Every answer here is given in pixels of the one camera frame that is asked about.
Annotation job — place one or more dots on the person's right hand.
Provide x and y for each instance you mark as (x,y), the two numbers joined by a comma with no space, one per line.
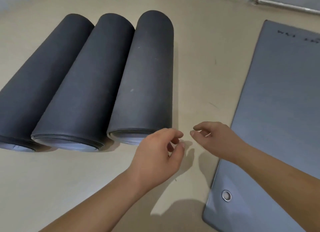
(220,142)

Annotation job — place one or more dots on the blue-grey yoga mat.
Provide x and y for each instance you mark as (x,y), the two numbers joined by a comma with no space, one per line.
(42,77)
(147,77)
(280,114)
(87,89)

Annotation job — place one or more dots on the person's right forearm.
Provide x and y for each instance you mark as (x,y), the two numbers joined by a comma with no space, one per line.
(280,184)

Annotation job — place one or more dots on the stainless steel railing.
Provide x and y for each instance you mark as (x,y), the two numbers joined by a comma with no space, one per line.
(287,5)

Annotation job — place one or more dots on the person's left hand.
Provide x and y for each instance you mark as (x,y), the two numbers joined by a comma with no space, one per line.
(152,162)

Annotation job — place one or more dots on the person's left forearm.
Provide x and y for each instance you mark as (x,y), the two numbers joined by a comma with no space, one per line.
(95,204)

